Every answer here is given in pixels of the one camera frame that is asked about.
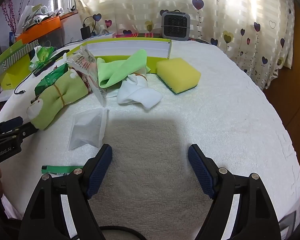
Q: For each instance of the plaid cloth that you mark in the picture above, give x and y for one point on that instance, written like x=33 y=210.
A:
x=140 y=35

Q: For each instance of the white power strip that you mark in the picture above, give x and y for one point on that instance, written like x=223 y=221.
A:
x=105 y=34

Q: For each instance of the lime green cardboard lid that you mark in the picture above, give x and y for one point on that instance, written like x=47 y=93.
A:
x=15 y=77

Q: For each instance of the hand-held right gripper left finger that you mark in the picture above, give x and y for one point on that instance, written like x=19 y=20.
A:
x=101 y=170

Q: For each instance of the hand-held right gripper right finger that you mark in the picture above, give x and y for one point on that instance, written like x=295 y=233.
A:
x=201 y=172

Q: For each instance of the green plastic packet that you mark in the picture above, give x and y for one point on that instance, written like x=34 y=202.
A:
x=50 y=78

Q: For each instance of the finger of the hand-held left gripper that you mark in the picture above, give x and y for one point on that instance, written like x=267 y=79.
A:
x=22 y=131
x=7 y=123

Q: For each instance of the pile of white packets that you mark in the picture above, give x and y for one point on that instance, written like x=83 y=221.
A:
x=37 y=12

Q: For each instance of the green packaging strip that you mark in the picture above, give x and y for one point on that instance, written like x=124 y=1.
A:
x=57 y=168

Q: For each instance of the pink flower branches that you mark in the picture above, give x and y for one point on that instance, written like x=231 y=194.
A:
x=8 y=12

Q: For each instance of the light green cloth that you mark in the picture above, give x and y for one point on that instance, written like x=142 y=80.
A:
x=110 y=72

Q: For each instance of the green tissue packet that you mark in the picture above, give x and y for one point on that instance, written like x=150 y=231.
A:
x=43 y=53

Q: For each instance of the lime green cardboard box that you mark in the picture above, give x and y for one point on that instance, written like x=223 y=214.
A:
x=152 y=64

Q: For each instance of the orange tray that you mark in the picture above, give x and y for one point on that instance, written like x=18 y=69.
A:
x=40 y=30

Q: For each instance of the black phone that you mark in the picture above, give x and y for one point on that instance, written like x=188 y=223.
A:
x=50 y=62

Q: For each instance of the white cloth bundle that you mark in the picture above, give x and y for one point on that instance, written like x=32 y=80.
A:
x=137 y=93

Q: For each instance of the black charger adapter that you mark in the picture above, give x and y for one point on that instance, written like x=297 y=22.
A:
x=85 y=32

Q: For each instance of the grey fan heater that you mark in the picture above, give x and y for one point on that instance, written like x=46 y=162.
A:
x=175 y=25

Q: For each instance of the green frog towel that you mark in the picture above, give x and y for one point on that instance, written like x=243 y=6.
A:
x=67 y=90

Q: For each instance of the striped green box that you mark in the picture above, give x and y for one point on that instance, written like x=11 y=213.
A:
x=12 y=55

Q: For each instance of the white mesh pouch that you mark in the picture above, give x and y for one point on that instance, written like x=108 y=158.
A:
x=87 y=130

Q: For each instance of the clear printed plastic bag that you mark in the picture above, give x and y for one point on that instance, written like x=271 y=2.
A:
x=82 y=61

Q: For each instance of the plain yellow sponge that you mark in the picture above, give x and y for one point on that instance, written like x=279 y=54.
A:
x=177 y=73

